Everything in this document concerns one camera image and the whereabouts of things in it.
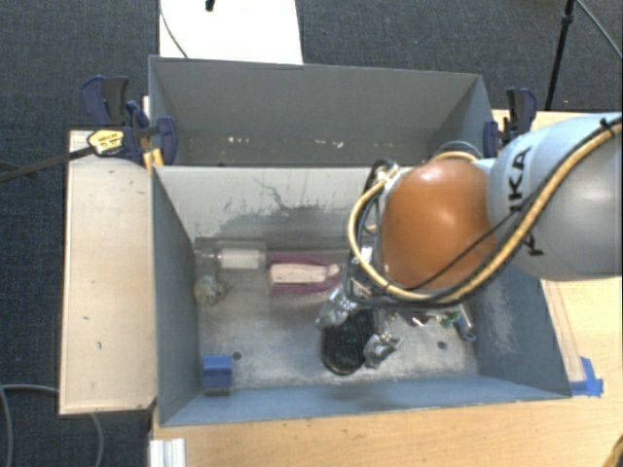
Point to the blue sponge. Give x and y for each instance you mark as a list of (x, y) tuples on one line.
[(217, 373)]

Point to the pale wood board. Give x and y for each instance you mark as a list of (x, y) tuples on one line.
[(107, 285)]

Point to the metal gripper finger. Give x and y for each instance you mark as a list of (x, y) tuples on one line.
[(380, 350), (332, 312)]

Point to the clear glass object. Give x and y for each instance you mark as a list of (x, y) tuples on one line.
[(209, 290)]

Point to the maroon and white object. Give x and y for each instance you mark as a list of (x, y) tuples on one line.
[(302, 275)]

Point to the clear plastic bottle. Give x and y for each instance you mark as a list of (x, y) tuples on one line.
[(238, 257)]

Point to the black round object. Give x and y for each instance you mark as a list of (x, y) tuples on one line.
[(345, 348)]

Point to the grey metal bin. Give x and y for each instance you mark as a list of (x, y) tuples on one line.
[(292, 115)]

